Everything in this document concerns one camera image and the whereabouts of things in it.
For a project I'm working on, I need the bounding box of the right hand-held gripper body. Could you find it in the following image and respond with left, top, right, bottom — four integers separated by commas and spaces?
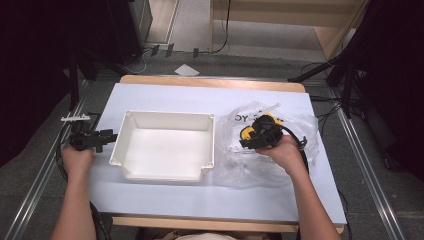
245, 114, 285, 150

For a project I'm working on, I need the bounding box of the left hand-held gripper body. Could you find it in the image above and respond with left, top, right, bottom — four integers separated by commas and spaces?
60, 113, 105, 154

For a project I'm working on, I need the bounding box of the yellow toy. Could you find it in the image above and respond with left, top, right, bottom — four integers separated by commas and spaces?
240, 112, 286, 142

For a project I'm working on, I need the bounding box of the clear plastic bag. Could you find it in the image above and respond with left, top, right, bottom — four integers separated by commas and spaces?
213, 101, 320, 190

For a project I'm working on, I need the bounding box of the person's left hand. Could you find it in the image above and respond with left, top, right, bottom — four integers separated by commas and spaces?
61, 145, 96, 183

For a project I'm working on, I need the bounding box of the person's right hand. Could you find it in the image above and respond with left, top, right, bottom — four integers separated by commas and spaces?
255, 134, 306, 177

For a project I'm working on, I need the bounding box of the white plastic bin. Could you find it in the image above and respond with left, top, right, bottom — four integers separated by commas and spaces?
108, 109, 216, 183

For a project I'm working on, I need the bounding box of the black tripod stand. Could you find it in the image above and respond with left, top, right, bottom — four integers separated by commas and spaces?
287, 49, 371, 120
65, 46, 134, 112

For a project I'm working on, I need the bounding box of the white table mat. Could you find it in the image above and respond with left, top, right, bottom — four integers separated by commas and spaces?
87, 82, 348, 226

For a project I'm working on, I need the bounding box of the white paper sheet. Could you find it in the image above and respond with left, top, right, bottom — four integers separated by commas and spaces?
174, 63, 201, 77

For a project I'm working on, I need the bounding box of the black cabinet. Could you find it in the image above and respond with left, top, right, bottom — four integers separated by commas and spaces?
107, 0, 154, 66

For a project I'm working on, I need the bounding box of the wooden bench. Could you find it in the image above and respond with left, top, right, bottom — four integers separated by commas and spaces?
208, 0, 370, 62

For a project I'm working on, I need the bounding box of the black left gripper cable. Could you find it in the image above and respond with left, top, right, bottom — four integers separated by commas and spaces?
54, 123, 112, 240

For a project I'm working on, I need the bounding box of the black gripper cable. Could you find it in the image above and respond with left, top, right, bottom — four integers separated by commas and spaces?
54, 123, 112, 240
281, 125, 311, 175

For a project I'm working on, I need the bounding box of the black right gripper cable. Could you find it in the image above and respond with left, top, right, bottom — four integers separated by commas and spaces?
281, 125, 311, 175

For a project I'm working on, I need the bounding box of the metal floor rail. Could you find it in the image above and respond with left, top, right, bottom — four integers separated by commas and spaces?
2, 78, 88, 240
328, 87, 406, 240

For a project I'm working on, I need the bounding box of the white floor cable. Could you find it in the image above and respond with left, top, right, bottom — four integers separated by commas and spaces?
123, 48, 152, 75

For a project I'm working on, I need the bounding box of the black floor cable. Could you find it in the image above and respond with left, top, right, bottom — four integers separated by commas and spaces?
198, 0, 232, 56

